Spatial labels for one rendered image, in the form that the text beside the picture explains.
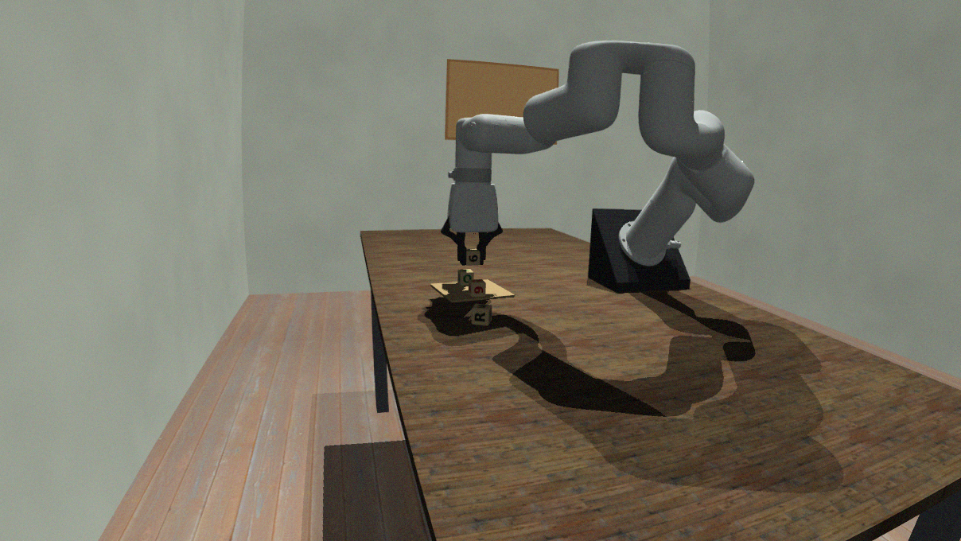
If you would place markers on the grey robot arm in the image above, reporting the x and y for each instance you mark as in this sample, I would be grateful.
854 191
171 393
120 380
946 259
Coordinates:
589 102

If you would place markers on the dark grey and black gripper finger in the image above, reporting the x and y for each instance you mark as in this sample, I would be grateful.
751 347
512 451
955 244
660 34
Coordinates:
485 238
461 249

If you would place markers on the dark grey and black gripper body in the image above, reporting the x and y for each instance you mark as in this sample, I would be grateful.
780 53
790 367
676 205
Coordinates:
476 209

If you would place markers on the cream flat mat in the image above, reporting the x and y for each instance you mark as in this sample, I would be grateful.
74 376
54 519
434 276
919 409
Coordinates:
454 292

